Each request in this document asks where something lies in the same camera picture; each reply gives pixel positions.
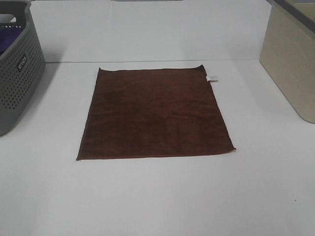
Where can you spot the purple cloth in basket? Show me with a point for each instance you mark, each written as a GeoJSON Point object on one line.
{"type": "Point", "coordinates": [7, 37]}

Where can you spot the grey perforated laundry basket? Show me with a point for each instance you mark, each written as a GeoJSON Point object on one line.
{"type": "Point", "coordinates": [21, 65]}

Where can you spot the brown towel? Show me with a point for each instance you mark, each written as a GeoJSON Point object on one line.
{"type": "Point", "coordinates": [153, 113]}

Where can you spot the beige storage bin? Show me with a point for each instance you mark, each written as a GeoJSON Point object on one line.
{"type": "Point", "coordinates": [288, 53]}

